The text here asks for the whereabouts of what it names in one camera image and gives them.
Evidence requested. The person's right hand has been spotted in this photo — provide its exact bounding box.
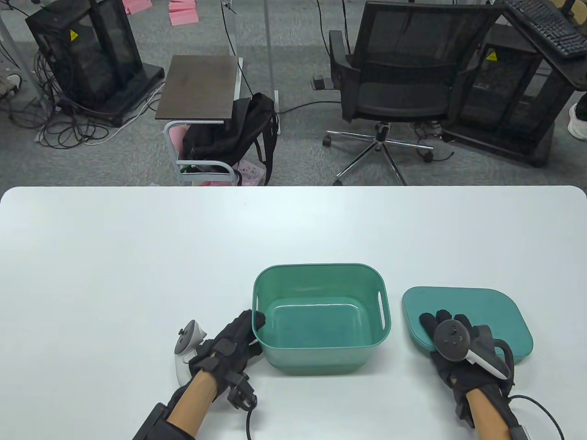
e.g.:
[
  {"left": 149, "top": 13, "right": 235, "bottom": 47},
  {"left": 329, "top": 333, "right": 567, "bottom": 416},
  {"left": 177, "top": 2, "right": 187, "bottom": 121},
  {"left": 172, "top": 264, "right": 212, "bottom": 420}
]
[{"left": 419, "top": 309, "right": 516, "bottom": 418}]

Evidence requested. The person's left hand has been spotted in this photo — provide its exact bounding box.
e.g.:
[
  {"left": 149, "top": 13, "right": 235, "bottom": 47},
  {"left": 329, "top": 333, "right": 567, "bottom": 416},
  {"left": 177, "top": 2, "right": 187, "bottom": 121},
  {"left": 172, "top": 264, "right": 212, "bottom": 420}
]
[{"left": 189, "top": 309, "right": 266, "bottom": 411}]

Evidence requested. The green plastic lid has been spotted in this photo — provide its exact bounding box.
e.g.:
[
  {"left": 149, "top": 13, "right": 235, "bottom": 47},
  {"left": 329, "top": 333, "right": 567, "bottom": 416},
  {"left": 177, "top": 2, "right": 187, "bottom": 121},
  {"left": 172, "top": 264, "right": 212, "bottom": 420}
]
[{"left": 402, "top": 286, "right": 534, "bottom": 366}]

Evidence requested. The green plastic storage box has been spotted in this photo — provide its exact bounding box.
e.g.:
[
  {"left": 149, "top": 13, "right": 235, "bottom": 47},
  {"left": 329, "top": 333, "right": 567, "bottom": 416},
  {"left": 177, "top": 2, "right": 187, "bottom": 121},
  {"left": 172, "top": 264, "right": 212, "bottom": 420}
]
[{"left": 253, "top": 263, "right": 392, "bottom": 377}]

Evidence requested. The person's left forearm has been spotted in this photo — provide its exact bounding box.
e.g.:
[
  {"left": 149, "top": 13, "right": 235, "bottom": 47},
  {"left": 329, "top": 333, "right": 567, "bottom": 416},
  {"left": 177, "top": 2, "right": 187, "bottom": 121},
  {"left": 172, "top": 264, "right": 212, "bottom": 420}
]
[{"left": 166, "top": 370, "right": 222, "bottom": 429}]

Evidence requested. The person's right forearm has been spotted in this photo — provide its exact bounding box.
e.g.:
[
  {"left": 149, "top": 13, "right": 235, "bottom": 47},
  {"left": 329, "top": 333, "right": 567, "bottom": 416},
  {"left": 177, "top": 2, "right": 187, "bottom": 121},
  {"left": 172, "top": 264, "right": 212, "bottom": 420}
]
[{"left": 465, "top": 386, "right": 513, "bottom": 440}]

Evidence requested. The white handheld controller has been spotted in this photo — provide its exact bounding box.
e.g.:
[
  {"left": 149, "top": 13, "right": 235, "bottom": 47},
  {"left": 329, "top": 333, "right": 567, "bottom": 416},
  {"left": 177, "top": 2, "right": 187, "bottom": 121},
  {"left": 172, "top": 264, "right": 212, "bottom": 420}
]
[
  {"left": 433, "top": 320, "right": 513, "bottom": 379},
  {"left": 174, "top": 319, "right": 207, "bottom": 387}
]

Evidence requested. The pink white packet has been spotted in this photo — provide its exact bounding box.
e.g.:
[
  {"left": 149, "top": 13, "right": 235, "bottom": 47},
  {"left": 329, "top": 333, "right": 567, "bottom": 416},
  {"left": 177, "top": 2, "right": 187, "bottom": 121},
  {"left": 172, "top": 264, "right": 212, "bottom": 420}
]
[{"left": 235, "top": 160, "right": 266, "bottom": 187}]

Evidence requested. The black backpack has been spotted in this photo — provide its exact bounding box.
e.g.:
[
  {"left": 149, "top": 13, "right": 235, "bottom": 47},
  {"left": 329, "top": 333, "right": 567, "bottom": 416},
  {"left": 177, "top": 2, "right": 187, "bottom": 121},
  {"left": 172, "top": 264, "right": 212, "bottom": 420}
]
[{"left": 182, "top": 93, "right": 280, "bottom": 186}]

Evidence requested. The brown top side table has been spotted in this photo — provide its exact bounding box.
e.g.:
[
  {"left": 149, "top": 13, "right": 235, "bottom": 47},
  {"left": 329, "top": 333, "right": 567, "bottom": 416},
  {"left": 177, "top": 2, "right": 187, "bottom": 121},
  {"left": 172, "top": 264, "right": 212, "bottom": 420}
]
[{"left": 155, "top": 55, "right": 244, "bottom": 187}]

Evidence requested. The black mesh equipment cabinet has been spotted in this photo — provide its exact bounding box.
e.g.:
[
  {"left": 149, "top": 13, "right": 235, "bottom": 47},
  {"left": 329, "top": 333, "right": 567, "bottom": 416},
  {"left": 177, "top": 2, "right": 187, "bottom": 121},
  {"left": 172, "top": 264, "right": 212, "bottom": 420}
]
[
  {"left": 25, "top": 0, "right": 165, "bottom": 128},
  {"left": 442, "top": 41, "right": 581, "bottom": 167}
]

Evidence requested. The black mesh office chair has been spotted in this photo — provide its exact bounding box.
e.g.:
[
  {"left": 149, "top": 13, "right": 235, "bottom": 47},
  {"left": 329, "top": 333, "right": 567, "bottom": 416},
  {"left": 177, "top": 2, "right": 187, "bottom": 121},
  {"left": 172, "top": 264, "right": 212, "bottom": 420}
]
[{"left": 313, "top": 1, "right": 506, "bottom": 186}]

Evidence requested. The black keyboard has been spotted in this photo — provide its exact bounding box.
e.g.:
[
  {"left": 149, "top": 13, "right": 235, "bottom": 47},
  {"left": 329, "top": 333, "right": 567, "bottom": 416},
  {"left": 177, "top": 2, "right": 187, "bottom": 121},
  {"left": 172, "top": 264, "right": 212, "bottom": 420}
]
[{"left": 504, "top": 0, "right": 587, "bottom": 57}]

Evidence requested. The tangle of floor cables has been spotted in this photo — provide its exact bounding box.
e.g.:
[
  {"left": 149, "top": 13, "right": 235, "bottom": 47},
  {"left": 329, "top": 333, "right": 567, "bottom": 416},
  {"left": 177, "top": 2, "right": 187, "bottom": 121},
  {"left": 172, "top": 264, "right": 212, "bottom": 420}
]
[{"left": 0, "top": 45, "right": 166, "bottom": 150}]

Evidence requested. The white metal frame leg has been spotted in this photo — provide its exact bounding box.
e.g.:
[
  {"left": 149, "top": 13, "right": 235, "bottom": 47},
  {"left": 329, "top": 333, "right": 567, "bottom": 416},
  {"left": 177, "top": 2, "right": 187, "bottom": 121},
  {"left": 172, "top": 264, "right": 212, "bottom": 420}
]
[{"left": 0, "top": 0, "right": 52, "bottom": 111}]

